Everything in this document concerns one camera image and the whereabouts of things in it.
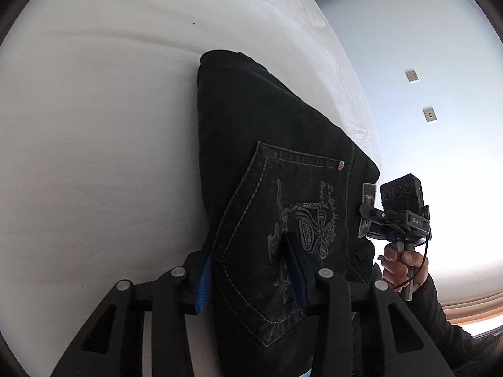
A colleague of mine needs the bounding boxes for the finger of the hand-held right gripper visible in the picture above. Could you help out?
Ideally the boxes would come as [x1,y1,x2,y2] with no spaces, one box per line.
[363,224,394,241]
[358,203,388,221]

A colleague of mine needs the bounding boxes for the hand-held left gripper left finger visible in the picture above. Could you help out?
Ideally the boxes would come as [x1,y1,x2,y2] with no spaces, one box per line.
[51,243,213,377]

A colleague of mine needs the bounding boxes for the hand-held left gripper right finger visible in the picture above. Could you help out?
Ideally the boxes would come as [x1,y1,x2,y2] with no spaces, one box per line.
[284,238,457,377]

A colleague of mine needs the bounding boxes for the black denim pants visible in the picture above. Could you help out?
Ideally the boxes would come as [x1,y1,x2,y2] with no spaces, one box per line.
[195,49,383,377]

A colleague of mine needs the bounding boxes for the person's right forearm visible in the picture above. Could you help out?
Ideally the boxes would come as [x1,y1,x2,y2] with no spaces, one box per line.
[409,273,484,362]

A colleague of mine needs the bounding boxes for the person's right hand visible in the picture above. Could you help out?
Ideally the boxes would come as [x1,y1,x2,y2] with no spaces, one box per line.
[381,242,429,293]

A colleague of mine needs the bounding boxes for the person's black clothing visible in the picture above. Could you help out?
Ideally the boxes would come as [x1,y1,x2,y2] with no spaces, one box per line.
[452,322,503,377]

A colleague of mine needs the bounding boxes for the white bed sheet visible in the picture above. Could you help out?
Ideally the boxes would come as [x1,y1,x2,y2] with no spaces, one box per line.
[0,0,380,377]

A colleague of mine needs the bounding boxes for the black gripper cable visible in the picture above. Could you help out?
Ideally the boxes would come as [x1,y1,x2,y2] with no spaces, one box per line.
[391,238,430,291]

